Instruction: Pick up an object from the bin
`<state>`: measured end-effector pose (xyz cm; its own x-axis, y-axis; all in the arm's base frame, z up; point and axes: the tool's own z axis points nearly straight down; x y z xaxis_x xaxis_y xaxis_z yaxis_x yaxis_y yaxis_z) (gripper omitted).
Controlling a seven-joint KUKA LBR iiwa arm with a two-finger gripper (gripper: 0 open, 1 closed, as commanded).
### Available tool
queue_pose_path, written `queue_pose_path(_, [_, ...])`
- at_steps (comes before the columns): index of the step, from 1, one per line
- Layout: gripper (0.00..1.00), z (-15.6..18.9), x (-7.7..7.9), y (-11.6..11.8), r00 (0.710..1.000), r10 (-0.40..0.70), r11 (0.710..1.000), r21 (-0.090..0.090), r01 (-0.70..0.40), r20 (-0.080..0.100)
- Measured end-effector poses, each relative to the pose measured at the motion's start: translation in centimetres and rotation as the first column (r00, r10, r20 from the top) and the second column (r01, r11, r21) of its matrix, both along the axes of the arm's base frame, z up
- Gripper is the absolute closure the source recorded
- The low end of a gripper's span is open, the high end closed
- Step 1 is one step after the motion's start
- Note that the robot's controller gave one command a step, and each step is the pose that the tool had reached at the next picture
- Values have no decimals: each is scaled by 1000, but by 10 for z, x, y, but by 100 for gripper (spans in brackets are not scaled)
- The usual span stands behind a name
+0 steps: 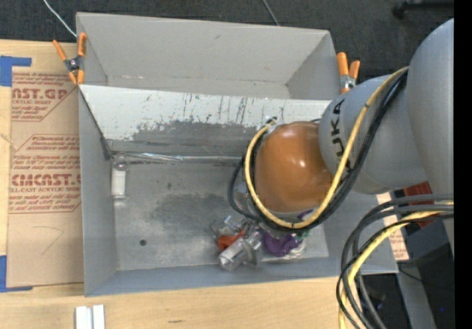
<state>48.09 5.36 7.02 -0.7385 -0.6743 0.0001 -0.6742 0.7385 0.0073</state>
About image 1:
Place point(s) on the purple plastic toy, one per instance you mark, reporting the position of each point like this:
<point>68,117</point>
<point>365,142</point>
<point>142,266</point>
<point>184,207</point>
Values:
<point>278,245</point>

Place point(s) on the small clear glass bottle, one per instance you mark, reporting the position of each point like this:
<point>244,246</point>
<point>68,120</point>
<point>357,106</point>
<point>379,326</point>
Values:
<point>118,181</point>

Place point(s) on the grey metal bin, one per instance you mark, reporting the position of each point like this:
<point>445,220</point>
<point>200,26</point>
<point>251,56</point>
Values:
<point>173,209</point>

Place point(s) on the brown cardboard board, red print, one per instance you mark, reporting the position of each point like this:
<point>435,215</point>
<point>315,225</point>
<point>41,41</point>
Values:
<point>44,158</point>

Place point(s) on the long clear glass rod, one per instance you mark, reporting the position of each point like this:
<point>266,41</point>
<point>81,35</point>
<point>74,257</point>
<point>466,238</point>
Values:
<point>177,158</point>

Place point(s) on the red-orange plastic piece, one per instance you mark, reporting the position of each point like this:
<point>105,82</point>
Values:
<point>228,240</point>

